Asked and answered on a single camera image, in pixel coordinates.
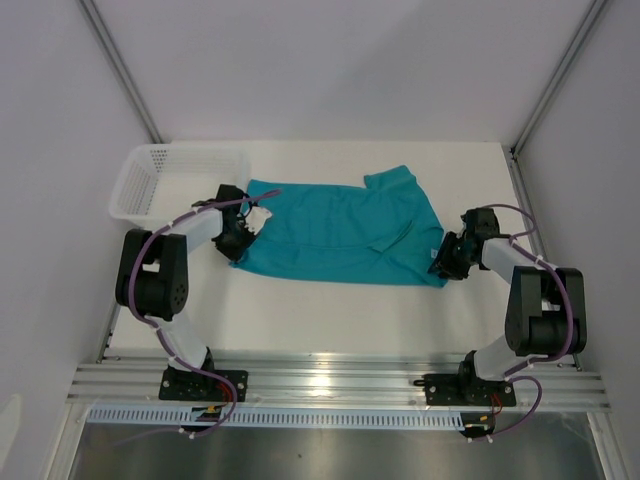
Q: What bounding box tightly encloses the white slotted cable duct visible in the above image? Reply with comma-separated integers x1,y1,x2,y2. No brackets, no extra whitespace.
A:
86,405,464,431

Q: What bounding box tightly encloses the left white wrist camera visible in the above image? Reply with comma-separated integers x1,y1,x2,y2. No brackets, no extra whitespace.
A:
245,206,273,236

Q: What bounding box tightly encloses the white perforated plastic basket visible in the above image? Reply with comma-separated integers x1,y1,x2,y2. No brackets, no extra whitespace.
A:
108,144,250,230

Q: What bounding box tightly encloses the aluminium mounting rail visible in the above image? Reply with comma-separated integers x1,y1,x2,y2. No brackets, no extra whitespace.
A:
67,350,611,413

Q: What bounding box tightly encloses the aluminium side rail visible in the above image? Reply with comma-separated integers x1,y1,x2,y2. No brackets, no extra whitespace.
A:
95,302,120,363
508,147,584,371

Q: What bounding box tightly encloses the left aluminium frame post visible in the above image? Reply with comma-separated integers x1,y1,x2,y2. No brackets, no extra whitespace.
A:
76,0,165,144

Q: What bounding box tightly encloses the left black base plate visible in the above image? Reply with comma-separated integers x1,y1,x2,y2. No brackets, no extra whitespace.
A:
158,367,248,403

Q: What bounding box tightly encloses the aluminium frame post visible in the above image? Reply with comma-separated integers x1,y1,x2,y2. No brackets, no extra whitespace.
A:
76,0,165,144
509,0,612,161

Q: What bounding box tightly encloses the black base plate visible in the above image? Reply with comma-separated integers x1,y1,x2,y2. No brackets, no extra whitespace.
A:
158,367,248,403
413,374,516,407

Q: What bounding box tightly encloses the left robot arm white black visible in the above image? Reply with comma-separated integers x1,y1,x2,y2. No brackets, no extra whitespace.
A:
115,184,272,400

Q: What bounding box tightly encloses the right aluminium side rail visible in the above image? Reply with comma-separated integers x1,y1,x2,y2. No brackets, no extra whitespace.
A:
508,147,584,371

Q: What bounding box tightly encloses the right aluminium frame post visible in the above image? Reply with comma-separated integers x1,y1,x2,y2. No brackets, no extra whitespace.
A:
509,0,612,161

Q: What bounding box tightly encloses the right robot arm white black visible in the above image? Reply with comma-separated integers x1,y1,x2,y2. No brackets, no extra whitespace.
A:
424,204,587,404

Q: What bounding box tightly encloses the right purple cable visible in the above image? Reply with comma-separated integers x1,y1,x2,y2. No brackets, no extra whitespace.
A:
464,202,576,444

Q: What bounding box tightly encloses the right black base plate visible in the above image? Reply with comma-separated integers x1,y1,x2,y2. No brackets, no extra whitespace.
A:
413,374,516,407

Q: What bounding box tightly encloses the left aluminium side rail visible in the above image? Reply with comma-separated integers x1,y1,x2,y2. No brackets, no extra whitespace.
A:
95,302,120,363

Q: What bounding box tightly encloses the teal t shirt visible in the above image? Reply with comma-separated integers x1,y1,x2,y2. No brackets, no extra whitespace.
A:
232,165,446,288

